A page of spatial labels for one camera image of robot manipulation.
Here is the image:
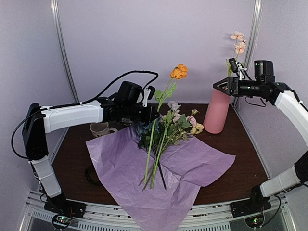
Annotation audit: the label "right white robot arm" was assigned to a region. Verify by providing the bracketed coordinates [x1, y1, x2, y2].
[213, 77, 308, 213]

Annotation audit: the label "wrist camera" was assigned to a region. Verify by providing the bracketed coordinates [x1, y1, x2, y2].
[254, 60, 275, 84]
[115, 81, 142, 103]

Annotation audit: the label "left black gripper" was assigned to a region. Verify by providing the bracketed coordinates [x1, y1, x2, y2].
[123, 103, 160, 123]

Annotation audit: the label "aluminium front rail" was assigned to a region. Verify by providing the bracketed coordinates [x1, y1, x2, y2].
[17, 191, 297, 231]

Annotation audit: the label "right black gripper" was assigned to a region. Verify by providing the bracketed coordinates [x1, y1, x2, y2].
[213, 76, 264, 96]

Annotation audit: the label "purple tissue paper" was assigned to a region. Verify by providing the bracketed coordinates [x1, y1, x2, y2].
[86, 125, 236, 231]

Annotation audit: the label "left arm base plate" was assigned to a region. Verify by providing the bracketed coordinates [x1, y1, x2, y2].
[44, 197, 86, 218]

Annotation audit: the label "white floral mug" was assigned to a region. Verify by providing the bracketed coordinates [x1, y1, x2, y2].
[90, 122, 118, 138]

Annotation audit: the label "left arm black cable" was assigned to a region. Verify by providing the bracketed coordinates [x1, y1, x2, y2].
[11, 69, 159, 159]

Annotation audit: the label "left aluminium frame post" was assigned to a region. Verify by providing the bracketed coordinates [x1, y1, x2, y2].
[50, 0, 81, 108]

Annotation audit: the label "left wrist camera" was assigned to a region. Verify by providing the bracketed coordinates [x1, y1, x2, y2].
[115, 81, 142, 103]

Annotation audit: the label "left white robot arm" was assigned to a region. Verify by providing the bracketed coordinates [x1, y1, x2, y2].
[22, 97, 159, 214]

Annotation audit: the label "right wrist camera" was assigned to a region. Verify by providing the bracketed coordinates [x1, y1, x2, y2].
[254, 60, 275, 84]

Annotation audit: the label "peach blossom fuzzy stem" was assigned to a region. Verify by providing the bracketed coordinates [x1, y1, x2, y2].
[226, 31, 247, 77]

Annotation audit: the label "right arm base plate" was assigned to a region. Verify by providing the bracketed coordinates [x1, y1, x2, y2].
[230, 199, 271, 218]

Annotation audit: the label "pink and yellow roses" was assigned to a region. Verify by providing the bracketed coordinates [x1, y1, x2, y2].
[138, 100, 205, 192]

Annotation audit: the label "pink cylindrical vase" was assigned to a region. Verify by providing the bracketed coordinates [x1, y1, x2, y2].
[204, 89, 231, 134]

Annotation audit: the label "fuzzy green orange flower stem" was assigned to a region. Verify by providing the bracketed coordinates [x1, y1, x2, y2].
[144, 63, 188, 188]

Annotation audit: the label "black printed ribbon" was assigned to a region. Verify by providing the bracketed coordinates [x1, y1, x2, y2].
[84, 164, 102, 187]

